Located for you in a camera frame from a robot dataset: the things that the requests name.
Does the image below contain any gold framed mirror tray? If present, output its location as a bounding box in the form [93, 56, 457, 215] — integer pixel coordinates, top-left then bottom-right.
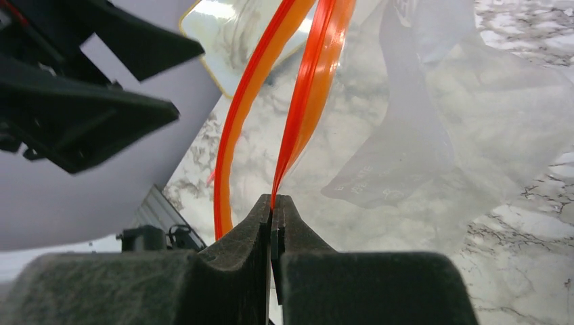
[178, 0, 315, 100]

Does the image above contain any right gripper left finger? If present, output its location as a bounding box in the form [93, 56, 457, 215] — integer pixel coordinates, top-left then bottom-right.
[1, 194, 271, 324]

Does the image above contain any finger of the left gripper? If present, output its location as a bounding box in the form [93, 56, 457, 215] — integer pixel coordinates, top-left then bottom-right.
[1, 1, 204, 83]
[1, 56, 179, 174]

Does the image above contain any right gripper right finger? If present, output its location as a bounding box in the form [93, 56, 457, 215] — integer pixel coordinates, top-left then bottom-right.
[271, 195, 478, 324]

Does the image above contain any clear zip top bag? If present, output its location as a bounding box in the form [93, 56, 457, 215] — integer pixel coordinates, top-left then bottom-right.
[214, 1, 573, 253]

